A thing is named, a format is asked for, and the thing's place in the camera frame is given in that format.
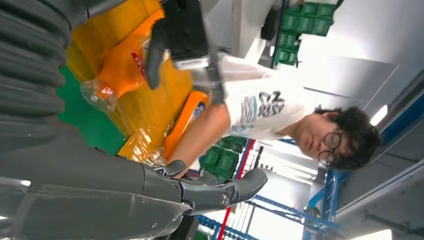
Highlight yellow taped cardboard board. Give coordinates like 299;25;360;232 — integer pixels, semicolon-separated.
66;0;213;167

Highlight person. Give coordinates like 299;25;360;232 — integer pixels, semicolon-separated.
167;54;382;171

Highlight black round eyeglasses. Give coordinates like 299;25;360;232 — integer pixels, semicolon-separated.
317;130;344;167

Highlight blue steel rack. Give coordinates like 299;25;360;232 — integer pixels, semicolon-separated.
195;167;353;240

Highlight ceiling lamp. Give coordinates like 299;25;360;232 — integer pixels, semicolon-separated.
369;104;389;127

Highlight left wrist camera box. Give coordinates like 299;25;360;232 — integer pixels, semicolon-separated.
165;0;227;106

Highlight red steel post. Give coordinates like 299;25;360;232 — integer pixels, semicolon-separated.
216;139;256;240

